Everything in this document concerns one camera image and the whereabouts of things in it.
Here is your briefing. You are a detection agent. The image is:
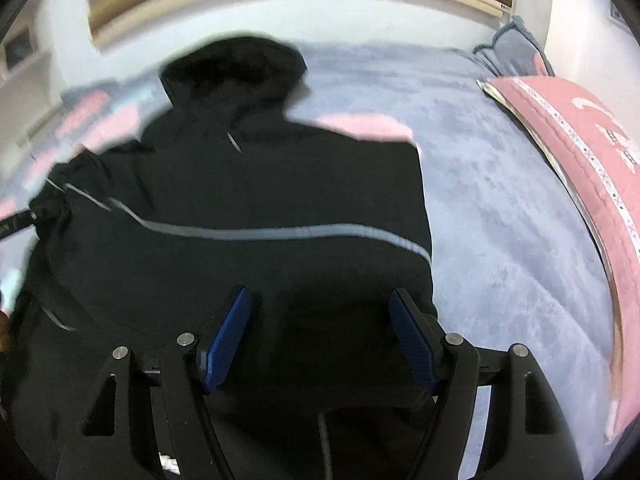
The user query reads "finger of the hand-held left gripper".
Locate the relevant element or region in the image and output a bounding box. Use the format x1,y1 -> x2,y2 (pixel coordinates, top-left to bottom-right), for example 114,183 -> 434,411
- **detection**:
0,209 -> 40,241

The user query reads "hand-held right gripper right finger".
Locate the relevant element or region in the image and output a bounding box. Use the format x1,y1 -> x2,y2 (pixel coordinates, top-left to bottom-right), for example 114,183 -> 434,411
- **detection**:
387,287 -> 583,480

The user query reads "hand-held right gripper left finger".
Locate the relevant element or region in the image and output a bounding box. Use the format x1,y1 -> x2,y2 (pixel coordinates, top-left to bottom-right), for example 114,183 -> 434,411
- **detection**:
55,286 -> 253,480

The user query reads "black hooded jacket grey stripe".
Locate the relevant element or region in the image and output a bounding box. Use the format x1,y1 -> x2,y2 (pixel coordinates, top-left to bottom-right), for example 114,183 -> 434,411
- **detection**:
0,35 -> 436,480

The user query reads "grey-blue plush printed blanket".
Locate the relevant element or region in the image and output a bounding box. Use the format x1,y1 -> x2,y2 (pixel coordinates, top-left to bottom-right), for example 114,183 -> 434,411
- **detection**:
0,42 -> 621,480

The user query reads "pink pillow with white trim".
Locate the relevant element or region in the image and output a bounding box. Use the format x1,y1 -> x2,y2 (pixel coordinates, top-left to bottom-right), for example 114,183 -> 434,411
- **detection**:
477,75 -> 640,446

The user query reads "grey pillow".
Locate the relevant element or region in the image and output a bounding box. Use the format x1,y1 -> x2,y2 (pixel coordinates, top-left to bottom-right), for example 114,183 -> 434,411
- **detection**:
472,15 -> 556,78

